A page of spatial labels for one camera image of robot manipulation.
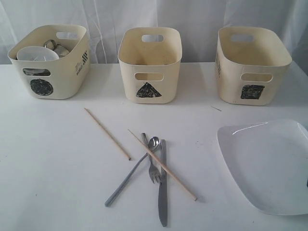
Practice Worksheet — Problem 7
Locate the wooden chopstick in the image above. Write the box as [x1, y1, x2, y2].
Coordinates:
[84, 108, 131, 161]
[128, 129, 198, 201]

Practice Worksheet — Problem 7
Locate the white ceramic bowl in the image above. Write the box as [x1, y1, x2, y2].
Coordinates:
[16, 46, 59, 62]

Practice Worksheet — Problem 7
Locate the cream bin with triangle mark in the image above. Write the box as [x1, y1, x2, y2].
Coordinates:
[118, 27, 182, 104]

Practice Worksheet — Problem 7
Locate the white square plate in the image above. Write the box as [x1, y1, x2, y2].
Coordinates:
[217, 119, 308, 216]

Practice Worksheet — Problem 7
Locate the cream bin with circle mark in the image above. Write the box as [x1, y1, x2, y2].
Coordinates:
[8, 25, 90, 100]

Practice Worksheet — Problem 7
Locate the steel table knife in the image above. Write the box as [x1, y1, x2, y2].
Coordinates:
[158, 139, 168, 227]

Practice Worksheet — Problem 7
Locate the steel fork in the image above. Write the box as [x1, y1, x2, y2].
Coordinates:
[141, 133, 161, 183]

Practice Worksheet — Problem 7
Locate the cream bin with square mark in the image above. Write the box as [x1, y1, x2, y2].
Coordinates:
[215, 26, 292, 106]

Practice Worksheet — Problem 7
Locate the steel bowl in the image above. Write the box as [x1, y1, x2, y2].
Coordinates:
[23, 68, 51, 76]

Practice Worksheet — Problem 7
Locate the steel spoon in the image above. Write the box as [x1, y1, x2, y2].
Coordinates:
[104, 137, 160, 207]

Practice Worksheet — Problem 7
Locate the white backdrop curtain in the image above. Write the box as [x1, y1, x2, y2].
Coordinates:
[0, 0, 308, 70]

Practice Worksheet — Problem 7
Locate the steel mug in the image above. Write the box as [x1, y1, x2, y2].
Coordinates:
[43, 39, 70, 58]

